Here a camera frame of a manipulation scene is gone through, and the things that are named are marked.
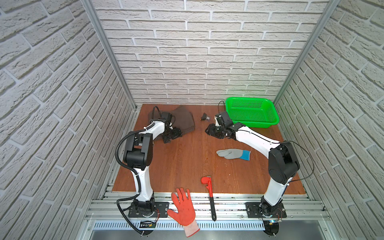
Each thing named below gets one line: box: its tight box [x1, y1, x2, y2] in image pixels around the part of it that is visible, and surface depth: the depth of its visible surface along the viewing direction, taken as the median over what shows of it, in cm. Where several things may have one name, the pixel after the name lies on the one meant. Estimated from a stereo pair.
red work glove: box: [167, 187, 200, 238], surface depth 74 cm
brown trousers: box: [148, 105, 195, 134], surface depth 106 cm
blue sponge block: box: [216, 148, 251, 161], surface depth 94 cm
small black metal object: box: [200, 112, 211, 122], surface depth 112 cm
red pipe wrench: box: [201, 176, 217, 222], surface depth 80 cm
